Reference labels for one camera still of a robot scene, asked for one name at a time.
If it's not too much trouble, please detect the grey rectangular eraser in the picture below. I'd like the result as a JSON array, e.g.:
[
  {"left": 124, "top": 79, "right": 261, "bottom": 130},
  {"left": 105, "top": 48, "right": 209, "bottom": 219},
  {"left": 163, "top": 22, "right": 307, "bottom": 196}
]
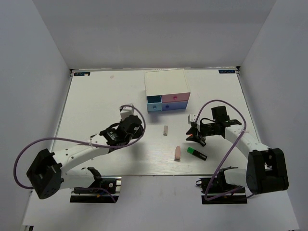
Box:
[{"left": 163, "top": 125, "right": 168, "bottom": 136}]

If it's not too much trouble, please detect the light blue small drawer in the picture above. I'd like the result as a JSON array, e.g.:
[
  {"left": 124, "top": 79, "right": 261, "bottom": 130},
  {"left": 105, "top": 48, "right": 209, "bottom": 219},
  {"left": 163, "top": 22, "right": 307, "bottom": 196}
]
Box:
[{"left": 147, "top": 95, "right": 162, "bottom": 113}]

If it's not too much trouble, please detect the pink drawer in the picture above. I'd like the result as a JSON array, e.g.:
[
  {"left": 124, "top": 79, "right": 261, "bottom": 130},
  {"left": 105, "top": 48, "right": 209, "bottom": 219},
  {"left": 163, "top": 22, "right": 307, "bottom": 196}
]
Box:
[{"left": 161, "top": 92, "right": 190, "bottom": 103}]

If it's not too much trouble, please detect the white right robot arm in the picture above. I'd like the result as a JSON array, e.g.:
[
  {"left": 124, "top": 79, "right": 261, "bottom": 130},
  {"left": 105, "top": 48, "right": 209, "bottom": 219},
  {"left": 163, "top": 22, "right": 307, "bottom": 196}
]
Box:
[{"left": 186, "top": 106, "right": 289, "bottom": 195}]

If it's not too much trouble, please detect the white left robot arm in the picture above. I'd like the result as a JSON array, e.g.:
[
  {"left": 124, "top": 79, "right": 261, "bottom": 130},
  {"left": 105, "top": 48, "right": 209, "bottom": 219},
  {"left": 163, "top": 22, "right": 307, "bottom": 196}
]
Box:
[{"left": 26, "top": 115, "right": 146, "bottom": 199}]

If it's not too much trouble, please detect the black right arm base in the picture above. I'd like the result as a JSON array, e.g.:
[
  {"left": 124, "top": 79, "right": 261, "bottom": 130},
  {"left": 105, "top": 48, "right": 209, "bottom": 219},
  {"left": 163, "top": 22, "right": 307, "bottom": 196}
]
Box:
[{"left": 195, "top": 177, "right": 247, "bottom": 205}]

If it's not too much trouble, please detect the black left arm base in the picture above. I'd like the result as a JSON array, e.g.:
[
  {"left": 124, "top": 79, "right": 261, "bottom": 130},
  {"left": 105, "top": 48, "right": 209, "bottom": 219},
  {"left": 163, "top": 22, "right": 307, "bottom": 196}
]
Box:
[{"left": 70, "top": 176, "right": 122, "bottom": 204}]

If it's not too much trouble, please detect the green capped black highlighter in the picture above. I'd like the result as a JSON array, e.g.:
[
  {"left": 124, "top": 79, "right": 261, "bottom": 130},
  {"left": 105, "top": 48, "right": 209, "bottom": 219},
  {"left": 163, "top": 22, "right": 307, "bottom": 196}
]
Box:
[{"left": 187, "top": 147, "right": 207, "bottom": 161}]

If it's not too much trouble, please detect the pink eraser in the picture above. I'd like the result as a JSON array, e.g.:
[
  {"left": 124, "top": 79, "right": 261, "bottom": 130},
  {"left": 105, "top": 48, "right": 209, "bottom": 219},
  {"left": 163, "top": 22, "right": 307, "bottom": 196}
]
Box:
[{"left": 174, "top": 146, "right": 181, "bottom": 161}]

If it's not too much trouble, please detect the white mini drawer cabinet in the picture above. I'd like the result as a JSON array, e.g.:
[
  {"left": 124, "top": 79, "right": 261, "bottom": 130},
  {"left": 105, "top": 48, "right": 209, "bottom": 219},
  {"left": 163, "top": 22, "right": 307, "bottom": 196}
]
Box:
[{"left": 144, "top": 68, "right": 191, "bottom": 114}]

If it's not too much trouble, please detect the right blue corner label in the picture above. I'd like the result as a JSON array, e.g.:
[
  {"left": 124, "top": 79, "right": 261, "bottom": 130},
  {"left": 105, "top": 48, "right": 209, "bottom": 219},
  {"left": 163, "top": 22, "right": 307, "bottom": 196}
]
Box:
[{"left": 218, "top": 69, "right": 236, "bottom": 74}]

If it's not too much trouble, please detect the blue corner label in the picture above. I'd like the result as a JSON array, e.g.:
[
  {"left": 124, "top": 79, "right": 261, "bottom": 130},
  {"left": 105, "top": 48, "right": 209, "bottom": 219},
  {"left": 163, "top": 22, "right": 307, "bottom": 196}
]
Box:
[
  {"left": 218, "top": 69, "right": 236, "bottom": 74},
  {"left": 74, "top": 72, "right": 90, "bottom": 77}
]

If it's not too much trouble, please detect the left blue corner label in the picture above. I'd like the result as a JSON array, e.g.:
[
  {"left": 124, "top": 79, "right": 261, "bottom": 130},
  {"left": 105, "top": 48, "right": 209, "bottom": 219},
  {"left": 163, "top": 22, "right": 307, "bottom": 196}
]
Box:
[{"left": 74, "top": 72, "right": 90, "bottom": 77}]

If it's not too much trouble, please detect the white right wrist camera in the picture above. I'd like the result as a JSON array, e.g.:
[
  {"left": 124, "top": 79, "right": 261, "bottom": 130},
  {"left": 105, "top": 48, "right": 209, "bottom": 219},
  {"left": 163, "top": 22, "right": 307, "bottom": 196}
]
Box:
[{"left": 188, "top": 114, "right": 197, "bottom": 125}]

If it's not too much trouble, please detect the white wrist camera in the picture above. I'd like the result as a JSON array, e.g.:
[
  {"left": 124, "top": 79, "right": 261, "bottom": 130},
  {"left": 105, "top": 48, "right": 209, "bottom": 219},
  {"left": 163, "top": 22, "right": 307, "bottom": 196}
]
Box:
[
  {"left": 119, "top": 103, "right": 134, "bottom": 121},
  {"left": 188, "top": 114, "right": 197, "bottom": 125}
]

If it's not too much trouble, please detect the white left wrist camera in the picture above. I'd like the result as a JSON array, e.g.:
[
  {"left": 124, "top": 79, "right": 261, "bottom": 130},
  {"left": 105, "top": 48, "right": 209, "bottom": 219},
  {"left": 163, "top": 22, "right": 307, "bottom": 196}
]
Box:
[{"left": 119, "top": 103, "right": 134, "bottom": 121}]

